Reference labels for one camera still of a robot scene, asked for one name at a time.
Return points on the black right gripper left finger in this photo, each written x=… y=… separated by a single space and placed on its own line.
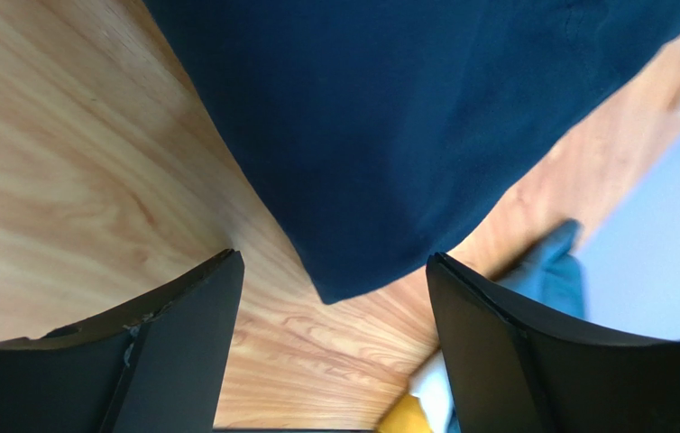
x=152 y=364

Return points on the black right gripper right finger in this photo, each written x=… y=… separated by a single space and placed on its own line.
x=516 y=365

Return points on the navy blue t shirt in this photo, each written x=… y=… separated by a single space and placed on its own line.
x=380 y=132

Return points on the white t shirt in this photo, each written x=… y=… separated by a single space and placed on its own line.
x=430 y=386

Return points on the yellow t shirt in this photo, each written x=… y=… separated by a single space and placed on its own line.
x=405 y=416

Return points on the teal blue t shirt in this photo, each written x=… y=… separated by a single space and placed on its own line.
x=549 y=274

